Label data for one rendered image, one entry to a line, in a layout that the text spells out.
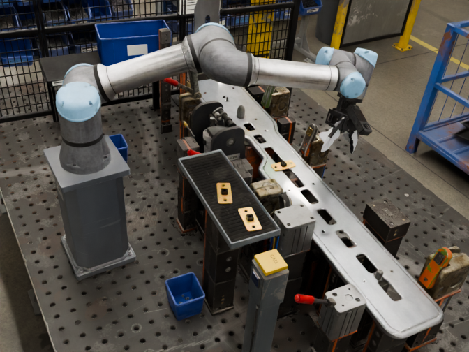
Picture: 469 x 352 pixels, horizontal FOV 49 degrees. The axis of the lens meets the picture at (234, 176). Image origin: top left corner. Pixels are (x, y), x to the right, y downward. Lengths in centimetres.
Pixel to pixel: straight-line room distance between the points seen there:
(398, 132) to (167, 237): 256
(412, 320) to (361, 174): 104
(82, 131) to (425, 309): 104
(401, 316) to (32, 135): 177
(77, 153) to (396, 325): 98
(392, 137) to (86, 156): 285
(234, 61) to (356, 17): 352
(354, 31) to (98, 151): 371
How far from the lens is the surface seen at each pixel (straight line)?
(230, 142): 162
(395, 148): 389
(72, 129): 150
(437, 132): 390
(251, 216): 131
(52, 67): 232
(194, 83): 199
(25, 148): 242
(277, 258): 123
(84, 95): 149
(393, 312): 142
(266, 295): 126
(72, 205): 161
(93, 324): 169
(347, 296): 133
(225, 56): 145
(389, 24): 530
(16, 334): 261
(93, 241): 172
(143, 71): 157
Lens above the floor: 205
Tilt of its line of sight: 38 degrees down
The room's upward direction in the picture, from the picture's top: 5 degrees clockwise
